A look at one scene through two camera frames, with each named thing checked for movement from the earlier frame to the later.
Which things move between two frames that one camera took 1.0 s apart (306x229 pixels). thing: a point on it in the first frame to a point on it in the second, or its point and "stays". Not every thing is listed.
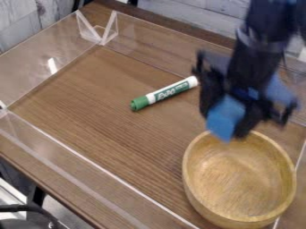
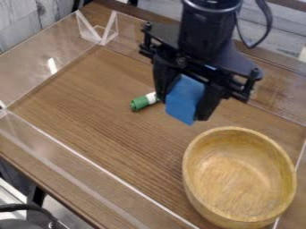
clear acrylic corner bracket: x=97 y=33 stays
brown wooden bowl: x=241 y=182 stays
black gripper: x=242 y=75 to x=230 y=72
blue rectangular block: x=224 y=117 to x=185 y=97
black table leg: x=39 y=196 stays
